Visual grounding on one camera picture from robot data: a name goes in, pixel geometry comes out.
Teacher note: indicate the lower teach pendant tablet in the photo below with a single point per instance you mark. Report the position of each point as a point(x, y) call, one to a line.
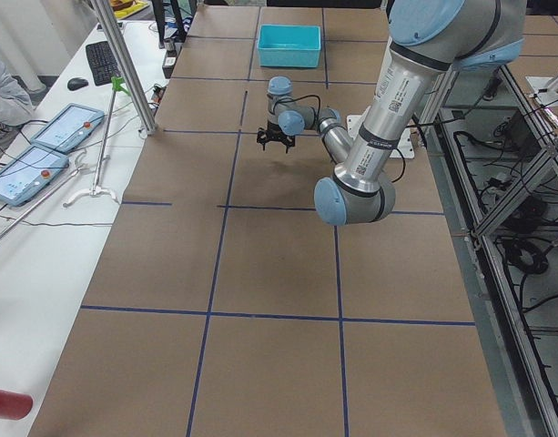
point(25, 176)

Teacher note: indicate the black keyboard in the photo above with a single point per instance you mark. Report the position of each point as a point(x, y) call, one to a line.
point(102, 63)

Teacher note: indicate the aluminium frame post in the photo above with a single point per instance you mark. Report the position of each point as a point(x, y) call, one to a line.
point(116, 41)

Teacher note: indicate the black box with knob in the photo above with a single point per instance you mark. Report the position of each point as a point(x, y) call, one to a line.
point(170, 57)

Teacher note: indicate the small orange circuit board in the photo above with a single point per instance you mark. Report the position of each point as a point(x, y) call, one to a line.
point(158, 93)

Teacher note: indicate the black computer mouse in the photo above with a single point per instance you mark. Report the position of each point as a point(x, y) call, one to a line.
point(76, 83)

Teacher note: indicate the teach pendant tablet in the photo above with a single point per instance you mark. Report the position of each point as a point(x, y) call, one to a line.
point(69, 128)
point(25, 176)

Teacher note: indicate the red cylinder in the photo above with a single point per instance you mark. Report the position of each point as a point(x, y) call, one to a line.
point(14, 406)

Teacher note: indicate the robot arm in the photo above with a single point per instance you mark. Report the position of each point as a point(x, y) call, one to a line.
point(427, 38)

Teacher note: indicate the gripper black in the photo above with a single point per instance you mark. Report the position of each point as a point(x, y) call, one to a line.
point(273, 129)

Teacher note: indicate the green handled reacher grabber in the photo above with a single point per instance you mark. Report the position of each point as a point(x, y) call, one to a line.
point(96, 190)

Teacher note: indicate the seated person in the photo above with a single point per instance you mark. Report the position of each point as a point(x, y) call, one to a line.
point(15, 108)

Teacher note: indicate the upper teach pendant tablet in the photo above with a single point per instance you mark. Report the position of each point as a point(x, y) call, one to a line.
point(69, 128)

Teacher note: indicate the teal plastic bin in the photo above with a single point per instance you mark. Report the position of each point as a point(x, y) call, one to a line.
point(296, 46)

